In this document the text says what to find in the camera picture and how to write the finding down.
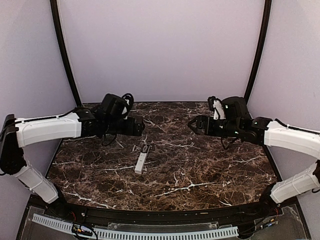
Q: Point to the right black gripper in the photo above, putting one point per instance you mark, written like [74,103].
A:
[208,130]

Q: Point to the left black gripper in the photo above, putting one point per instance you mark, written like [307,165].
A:
[129,130]

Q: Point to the white remote control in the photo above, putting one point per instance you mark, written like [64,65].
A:
[142,159]

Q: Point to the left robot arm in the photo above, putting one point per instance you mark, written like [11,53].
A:
[110,117]

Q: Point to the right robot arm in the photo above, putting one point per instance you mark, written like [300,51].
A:
[231,119]

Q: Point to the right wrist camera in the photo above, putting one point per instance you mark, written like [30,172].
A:
[216,106]

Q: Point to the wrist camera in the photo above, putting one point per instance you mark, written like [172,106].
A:
[216,106]
[129,101]

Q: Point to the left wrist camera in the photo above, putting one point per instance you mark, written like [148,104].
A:
[129,101]

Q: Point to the black front rail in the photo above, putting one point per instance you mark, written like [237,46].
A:
[102,216]

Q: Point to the white slotted cable duct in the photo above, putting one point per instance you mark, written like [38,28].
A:
[119,231]

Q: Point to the right black frame post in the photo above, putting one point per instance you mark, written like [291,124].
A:
[259,49]

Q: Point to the black frame post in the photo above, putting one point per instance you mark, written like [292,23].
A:
[259,49]
[63,51]

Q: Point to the left black frame post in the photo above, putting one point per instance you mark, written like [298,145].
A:
[63,51]

